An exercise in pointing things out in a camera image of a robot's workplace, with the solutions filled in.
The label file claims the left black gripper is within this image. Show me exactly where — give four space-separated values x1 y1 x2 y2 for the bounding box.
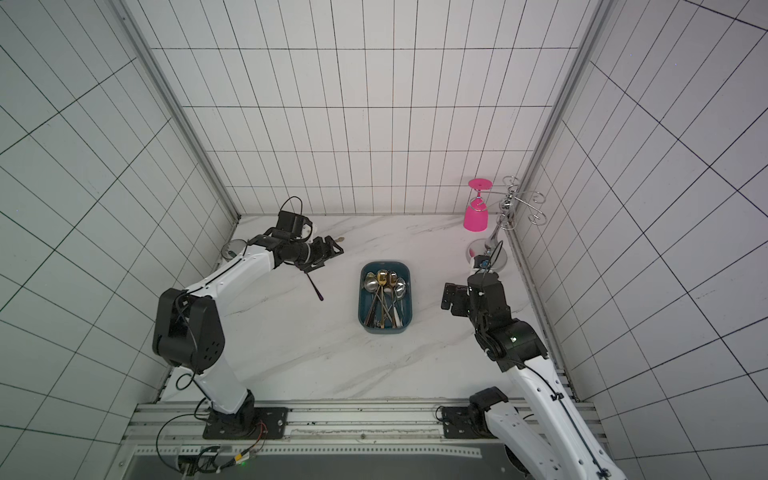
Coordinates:
287 236 344 274

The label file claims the teal plastic storage box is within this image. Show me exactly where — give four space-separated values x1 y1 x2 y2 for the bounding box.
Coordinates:
358 261 413 334

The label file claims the large silver spoon front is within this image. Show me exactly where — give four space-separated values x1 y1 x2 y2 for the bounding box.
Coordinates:
363 272 379 295

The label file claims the rose gold spoon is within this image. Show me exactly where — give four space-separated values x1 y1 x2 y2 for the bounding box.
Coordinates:
385 271 401 328

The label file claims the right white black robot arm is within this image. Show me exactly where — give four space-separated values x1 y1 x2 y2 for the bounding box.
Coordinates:
441 270 626 479

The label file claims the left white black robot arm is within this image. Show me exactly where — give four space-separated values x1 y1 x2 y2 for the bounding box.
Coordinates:
152 210 344 424

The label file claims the grey translucent cup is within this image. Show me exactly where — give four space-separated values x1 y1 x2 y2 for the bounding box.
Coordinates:
220 239 247 261

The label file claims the chrome glass holder stand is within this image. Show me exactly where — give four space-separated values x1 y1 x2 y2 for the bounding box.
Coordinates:
466 176 548 272

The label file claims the pink upside-down wine glass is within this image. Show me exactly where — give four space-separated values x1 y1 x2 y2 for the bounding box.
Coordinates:
463 178 493 233

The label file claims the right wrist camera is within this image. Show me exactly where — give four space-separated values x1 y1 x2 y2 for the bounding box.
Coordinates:
472 255 492 273

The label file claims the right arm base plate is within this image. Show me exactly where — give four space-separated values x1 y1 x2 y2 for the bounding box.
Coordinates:
435 405 494 439

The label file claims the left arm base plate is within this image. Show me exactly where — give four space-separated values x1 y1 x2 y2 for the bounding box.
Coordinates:
202 405 288 441

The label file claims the aluminium rail frame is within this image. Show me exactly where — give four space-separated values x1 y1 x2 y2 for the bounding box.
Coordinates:
107 398 619 480

